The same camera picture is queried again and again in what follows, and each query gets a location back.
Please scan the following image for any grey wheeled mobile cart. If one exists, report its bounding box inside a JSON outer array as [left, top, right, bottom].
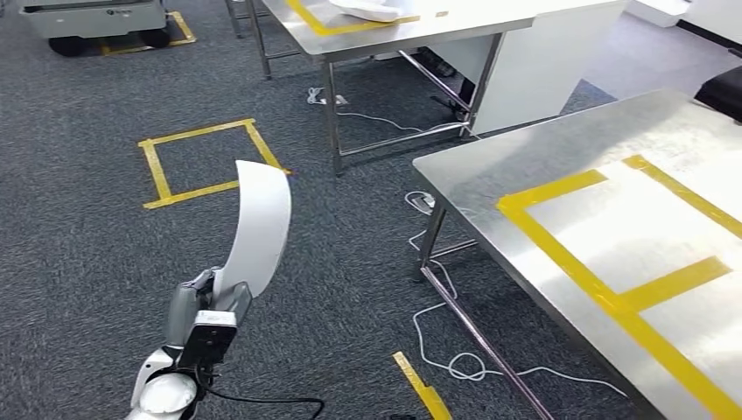
[[16, 0, 171, 58]]

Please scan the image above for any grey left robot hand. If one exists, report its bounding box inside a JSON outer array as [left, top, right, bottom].
[[164, 267, 255, 349]]

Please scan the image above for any yellow floor tape marking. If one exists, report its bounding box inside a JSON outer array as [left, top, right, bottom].
[[137, 118, 293, 210], [393, 351, 454, 420]]

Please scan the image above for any grey floor outlet box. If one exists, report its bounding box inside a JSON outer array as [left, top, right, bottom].
[[404, 191, 437, 214]]

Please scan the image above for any yellow tape on workbench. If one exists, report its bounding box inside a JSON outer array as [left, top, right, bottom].
[[495, 154, 742, 420]]

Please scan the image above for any stainless steel workbench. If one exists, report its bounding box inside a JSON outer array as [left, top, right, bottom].
[[412, 87, 742, 420]]

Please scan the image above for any white desk side panel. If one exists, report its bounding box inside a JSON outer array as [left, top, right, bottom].
[[431, 3, 630, 137]]

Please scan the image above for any yellow tape on table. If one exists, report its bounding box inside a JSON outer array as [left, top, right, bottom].
[[285, 0, 422, 37]]

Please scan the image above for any stainless steel table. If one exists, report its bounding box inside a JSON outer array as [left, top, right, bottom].
[[224, 0, 630, 178]]

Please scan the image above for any white floor cable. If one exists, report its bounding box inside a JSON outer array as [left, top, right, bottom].
[[305, 87, 482, 140], [405, 202, 630, 401]]

